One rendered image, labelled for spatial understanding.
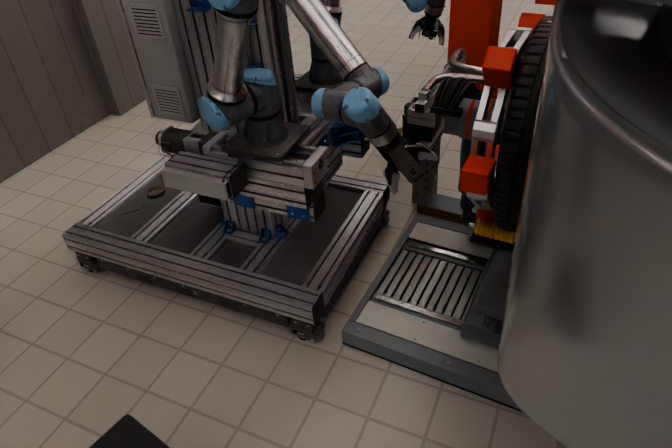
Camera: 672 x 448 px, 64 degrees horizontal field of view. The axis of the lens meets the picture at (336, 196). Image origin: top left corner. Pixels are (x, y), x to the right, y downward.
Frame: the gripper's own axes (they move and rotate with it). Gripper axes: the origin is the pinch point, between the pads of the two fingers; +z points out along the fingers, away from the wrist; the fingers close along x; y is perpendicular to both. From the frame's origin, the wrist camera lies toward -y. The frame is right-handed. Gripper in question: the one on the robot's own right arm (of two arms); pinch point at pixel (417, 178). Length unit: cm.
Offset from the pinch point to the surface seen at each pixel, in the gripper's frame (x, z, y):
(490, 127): -23.6, 2.2, -0.4
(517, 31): -51, 7, 24
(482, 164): -15.9, 6.7, -5.1
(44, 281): 161, 24, 107
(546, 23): -54, -1, 13
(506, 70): -34.5, -8.8, 2.4
